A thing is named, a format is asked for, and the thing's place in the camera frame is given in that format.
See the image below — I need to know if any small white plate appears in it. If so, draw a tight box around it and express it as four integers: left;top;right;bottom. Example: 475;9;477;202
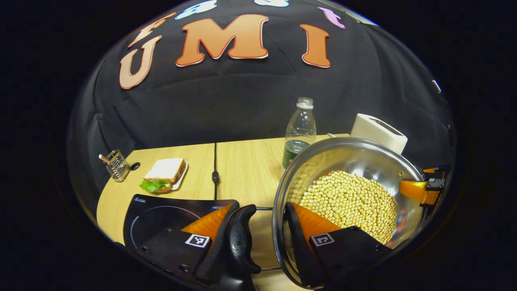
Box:
172;161;189;190

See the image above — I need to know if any small wire basket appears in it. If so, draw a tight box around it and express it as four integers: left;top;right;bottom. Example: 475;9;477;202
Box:
99;150;141;182

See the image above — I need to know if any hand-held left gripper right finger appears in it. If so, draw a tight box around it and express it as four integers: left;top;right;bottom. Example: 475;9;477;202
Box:
284;202;392;288

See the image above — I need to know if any white toaster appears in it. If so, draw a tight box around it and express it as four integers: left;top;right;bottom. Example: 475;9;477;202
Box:
350;114;408;155

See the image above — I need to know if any black power cable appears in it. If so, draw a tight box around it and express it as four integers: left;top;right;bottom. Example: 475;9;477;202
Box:
212;142;221;200

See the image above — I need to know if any steel pot with black handle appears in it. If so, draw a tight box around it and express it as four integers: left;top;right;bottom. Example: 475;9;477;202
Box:
226;137;429;291

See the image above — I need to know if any black induction cooktop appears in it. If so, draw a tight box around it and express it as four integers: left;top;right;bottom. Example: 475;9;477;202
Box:
123;194;240;251

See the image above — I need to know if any sandwich with lettuce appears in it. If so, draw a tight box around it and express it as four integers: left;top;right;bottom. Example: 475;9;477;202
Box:
140;158;186;193

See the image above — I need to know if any black backdrop cloth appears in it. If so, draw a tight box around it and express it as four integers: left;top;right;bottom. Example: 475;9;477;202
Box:
69;0;455;194

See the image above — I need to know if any pile of soybeans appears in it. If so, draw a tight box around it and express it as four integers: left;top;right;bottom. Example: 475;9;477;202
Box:
299;171;398;244

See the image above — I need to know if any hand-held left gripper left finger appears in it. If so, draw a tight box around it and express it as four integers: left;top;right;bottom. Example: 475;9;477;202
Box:
133;202;239;285

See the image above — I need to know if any clear plastic bottle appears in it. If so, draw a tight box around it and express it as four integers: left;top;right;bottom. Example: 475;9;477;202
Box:
282;97;317;169

